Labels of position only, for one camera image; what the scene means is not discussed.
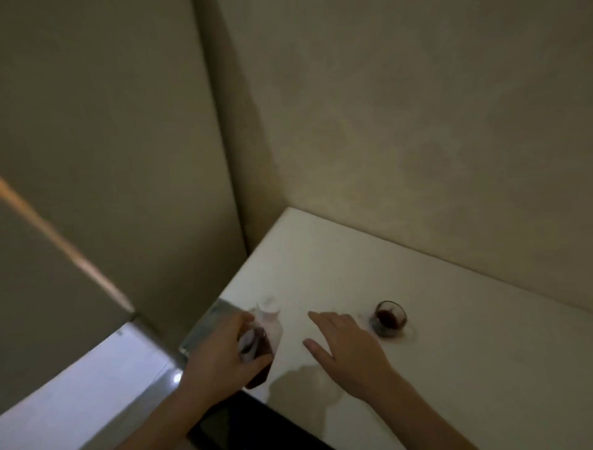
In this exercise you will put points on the person's right forearm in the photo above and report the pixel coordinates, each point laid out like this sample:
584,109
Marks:
417,417

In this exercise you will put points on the person's left hand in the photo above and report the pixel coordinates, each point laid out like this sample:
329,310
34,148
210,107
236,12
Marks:
213,361

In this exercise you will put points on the person's right thumb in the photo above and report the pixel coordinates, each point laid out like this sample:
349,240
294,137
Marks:
317,350

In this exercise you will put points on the dark cabinet front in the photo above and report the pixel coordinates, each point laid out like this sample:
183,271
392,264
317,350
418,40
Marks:
241,429

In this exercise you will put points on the person's right hand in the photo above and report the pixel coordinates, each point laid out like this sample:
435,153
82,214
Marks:
356,359

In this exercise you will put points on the clear bottle with dark liquid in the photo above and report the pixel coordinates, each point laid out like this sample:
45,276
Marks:
268,331

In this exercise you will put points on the person's left thumb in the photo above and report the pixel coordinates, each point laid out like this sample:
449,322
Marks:
257,365

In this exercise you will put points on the beige door with wooden edge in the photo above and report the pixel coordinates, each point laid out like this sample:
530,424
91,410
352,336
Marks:
46,301

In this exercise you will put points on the glass cup with dark liquid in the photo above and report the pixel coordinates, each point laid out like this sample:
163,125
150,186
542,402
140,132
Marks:
390,320

